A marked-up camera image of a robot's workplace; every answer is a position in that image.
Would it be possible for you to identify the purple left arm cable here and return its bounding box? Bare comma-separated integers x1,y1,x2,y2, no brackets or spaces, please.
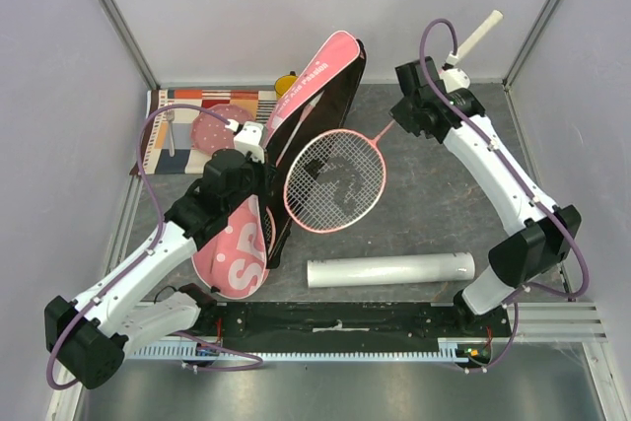
44,104,265,390

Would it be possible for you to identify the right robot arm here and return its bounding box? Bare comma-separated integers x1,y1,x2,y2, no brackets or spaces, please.
390,57,582,336

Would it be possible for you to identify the pink dotted plate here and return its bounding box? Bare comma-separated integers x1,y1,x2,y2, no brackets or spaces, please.
190,105,253,156

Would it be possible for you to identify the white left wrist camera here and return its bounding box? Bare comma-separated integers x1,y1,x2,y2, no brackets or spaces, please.
233,121,266,164

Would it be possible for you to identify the yellow glass mug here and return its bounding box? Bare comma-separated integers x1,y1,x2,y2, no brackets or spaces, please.
274,71,298,100

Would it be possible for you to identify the pink racket bag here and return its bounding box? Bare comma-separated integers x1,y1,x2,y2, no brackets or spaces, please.
192,31,366,300

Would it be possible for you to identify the silver fork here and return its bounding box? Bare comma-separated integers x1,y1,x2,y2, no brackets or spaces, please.
165,109,175,157

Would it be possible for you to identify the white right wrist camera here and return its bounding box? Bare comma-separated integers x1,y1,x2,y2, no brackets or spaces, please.
439,64,471,94

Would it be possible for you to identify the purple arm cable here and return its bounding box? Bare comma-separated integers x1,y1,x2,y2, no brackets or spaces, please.
418,19,591,376
44,104,265,390

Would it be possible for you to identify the colourful patchwork placemat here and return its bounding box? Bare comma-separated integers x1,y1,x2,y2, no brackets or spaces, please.
141,89,277,175

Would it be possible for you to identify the white slotted cable duct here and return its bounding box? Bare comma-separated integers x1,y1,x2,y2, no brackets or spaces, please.
125,339,487,362

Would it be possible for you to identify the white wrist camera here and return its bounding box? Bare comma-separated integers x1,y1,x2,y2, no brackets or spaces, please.
439,64,471,94
233,121,266,164

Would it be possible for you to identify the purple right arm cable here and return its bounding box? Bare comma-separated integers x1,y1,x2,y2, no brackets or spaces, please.
418,19,591,376

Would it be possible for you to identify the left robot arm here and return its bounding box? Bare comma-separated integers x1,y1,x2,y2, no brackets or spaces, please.
44,149,275,390

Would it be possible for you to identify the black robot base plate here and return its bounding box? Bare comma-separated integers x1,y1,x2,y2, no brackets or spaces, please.
191,302,511,354

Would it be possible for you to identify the aluminium frame rail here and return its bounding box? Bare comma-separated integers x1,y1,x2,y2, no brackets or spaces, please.
98,0,160,90

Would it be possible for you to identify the white shuttlecock tube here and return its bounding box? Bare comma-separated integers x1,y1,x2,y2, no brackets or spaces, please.
307,252,475,288

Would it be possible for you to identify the pink badminton racket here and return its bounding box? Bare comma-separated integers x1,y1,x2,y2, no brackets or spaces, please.
282,9,505,234
255,95,321,254

